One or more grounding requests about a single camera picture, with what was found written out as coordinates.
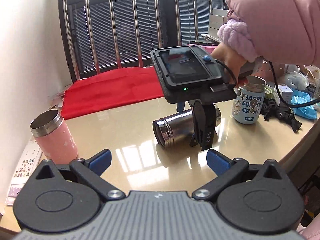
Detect pink jacket sleeve forearm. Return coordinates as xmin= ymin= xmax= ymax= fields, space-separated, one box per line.
xmin=217 ymin=0 xmax=319 ymax=66

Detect person right hand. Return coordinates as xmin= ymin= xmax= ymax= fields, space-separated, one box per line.
xmin=211 ymin=43 xmax=247 ymax=87

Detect pink steel cup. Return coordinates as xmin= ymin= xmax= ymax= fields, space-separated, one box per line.
xmin=30 ymin=109 xmax=78 ymax=164

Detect green round tin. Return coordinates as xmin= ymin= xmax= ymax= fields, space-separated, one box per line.
xmin=265 ymin=85 xmax=274 ymax=99

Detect sticker sheet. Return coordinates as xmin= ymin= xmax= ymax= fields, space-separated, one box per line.
xmin=6 ymin=140 xmax=42 ymax=206

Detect pink storage box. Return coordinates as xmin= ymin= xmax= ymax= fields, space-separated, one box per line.
xmin=197 ymin=44 xmax=217 ymax=54

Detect white small box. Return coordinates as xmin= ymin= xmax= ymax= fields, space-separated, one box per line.
xmin=273 ymin=85 xmax=293 ymax=106

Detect blue plastic package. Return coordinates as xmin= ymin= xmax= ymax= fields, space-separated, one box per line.
xmin=290 ymin=88 xmax=318 ymax=120

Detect silver stainless steel cup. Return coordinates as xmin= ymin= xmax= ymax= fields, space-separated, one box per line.
xmin=152 ymin=105 xmax=221 ymax=148

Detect window metal railing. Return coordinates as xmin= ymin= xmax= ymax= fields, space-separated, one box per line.
xmin=58 ymin=0 xmax=227 ymax=81

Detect red flag cloth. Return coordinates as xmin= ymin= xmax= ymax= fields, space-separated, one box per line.
xmin=62 ymin=67 xmax=163 ymax=120

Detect black strap bundle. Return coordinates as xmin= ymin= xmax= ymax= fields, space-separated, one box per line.
xmin=260 ymin=97 xmax=303 ymax=132

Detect white stacked boxes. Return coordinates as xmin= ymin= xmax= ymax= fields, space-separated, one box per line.
xmin=208 ymin=9 xmax=228 ymax=37

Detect light blue cartoon cup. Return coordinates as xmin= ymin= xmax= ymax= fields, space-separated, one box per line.
xmin=232 ymin=76 xmax=266 ymax=125

